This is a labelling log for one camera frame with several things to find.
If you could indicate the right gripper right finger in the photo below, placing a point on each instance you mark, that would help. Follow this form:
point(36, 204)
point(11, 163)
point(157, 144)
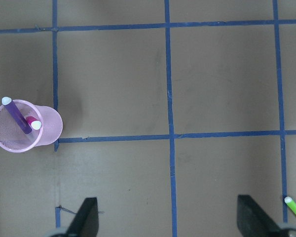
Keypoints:
point(253, 221)

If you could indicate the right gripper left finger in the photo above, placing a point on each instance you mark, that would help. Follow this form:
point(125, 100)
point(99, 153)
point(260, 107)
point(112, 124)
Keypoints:
point(86, 221)

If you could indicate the pink marker pen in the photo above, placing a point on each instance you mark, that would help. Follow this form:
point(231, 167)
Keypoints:
point(34, 122)

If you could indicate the purple marker pen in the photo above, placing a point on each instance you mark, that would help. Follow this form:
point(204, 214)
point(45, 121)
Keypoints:
point(13, 110)

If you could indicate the pink mesh cup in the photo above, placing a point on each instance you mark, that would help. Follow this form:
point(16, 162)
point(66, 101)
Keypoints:
point(13, 139)

